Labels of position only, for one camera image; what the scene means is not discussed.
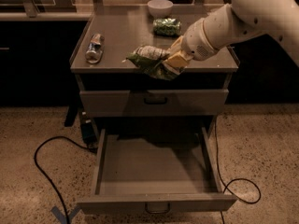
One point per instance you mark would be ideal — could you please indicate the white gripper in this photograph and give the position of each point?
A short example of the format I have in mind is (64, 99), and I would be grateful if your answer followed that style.
(196, 41)

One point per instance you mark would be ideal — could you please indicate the green jalapeno chip bag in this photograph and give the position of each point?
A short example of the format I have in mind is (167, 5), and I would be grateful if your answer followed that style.
(151, 61)

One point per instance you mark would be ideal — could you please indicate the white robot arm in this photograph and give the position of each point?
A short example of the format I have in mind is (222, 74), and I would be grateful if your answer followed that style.
(238, 21)

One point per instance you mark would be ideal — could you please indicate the grey drawer cabinet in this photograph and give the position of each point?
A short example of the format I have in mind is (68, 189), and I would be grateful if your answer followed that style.
(124, 28)

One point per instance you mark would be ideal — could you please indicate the closed grey upper drawer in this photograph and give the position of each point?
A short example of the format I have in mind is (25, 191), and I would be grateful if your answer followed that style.
(131, 103)

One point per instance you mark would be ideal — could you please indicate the open grey middle drawer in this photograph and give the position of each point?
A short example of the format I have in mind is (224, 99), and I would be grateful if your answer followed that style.
(136, 168)

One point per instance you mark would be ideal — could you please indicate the white bowl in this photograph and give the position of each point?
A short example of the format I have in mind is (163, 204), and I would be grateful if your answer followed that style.
(159, 8)

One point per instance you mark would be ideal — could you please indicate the crushed plastic water bottle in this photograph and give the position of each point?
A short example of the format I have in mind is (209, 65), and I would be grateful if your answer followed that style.
(95, 49)

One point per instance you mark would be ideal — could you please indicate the blue power adapter box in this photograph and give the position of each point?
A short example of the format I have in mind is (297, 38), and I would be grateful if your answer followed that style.
(87, 132)

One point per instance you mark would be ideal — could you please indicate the blue tape cross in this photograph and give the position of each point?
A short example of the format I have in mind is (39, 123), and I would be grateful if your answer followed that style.
(60, 216)

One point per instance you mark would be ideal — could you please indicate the black upper drawer handle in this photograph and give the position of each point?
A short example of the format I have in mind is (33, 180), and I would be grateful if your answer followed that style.
(149, 101)

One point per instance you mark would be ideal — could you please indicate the black drawer handle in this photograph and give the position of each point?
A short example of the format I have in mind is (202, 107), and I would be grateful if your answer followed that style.
(149, 101)
(157, 208)

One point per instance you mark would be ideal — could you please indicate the black middle drawer handle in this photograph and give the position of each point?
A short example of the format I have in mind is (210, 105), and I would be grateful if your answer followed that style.
(157, 208)

